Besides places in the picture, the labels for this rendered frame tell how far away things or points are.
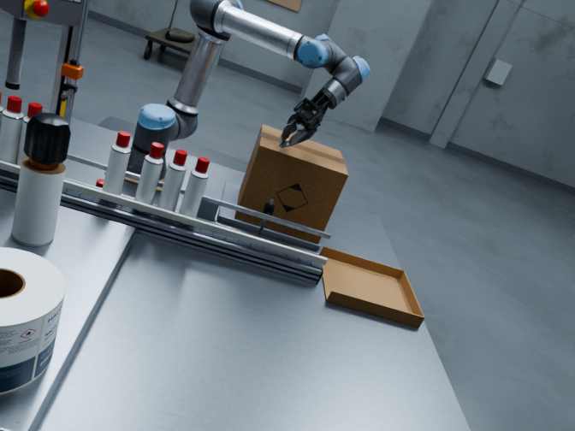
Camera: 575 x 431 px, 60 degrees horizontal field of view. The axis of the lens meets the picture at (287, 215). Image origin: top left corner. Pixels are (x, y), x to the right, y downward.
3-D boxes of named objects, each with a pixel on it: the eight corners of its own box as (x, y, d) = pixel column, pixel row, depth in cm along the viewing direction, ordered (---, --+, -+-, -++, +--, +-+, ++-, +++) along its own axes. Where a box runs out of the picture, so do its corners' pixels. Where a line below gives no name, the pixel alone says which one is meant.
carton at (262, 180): (234, 218, 165) (259, 144, 154) (239, 190, 187) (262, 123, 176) (318, 245, 170) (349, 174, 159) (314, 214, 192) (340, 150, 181)
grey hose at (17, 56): (2, 86, 136) (10, 8, 128) (8, 83, 139) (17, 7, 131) (15, 91, 137) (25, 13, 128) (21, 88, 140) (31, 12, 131)
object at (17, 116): (-9, 168, 135) (-1, 97, 127) (1, 162, 140) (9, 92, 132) (12, 174, 136) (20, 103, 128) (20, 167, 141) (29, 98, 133)
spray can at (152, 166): (130, 209, 141) (146, 144, 133) (134, 202, 146) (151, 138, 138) (148, 215, 142) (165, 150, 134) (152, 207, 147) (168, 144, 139)
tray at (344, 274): (326, 301, 145) (331, 291, 143) (318, 255, 168) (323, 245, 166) (418, 327, 150) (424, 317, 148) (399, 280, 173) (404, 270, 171)
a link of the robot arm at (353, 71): (351, 59, 160) (370, 78, 159) (326, 82, 159) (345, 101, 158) (354, 49, 152) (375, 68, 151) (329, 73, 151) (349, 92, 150)
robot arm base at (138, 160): (117, 172, 168) (123, 145, 164) (126, 156, 182) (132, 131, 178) (162, 185, 172) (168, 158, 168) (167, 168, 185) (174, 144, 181)
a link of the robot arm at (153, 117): (124, 140, 169) (133, 103, 163) (148, 134, 181) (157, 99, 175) (154, 155, 166) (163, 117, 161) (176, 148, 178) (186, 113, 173)
